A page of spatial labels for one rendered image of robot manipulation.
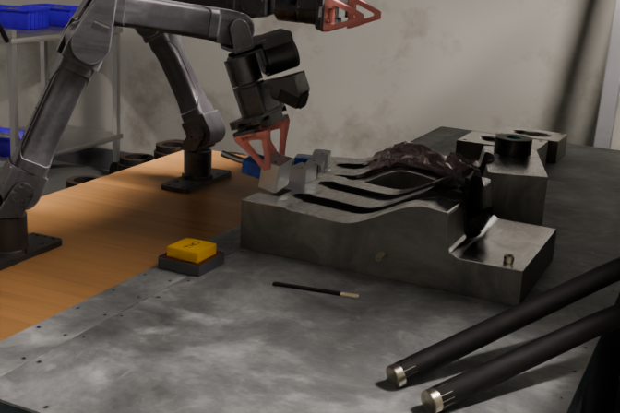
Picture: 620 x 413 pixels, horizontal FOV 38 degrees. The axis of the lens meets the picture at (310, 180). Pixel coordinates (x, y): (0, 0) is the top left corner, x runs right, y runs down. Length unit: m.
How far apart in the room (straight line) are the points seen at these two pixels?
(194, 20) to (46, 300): 0.51
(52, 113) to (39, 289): 0.28
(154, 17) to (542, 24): 2.98
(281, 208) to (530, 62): 2.89
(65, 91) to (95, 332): 0.43
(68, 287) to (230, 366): 0.37
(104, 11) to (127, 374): 0.60
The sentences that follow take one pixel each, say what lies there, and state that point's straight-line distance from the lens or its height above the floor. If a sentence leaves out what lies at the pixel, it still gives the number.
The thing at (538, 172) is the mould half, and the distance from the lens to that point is 1.88.
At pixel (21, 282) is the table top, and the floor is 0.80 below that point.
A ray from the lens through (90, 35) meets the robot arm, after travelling 1.50.
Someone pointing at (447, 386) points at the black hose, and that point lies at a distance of 1.12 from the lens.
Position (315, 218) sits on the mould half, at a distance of 1.54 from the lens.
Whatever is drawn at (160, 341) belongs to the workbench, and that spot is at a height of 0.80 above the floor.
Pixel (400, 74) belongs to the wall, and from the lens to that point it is 4.52.
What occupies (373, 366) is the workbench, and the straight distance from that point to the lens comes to 1.22.
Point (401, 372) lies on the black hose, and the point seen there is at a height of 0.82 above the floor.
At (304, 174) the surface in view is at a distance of 1.72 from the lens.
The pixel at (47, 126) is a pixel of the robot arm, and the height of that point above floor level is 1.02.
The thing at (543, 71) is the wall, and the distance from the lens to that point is 4.34.
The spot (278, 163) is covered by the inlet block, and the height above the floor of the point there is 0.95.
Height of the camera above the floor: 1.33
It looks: 14 degrees down
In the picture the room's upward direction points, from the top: 3 degrees clockwise
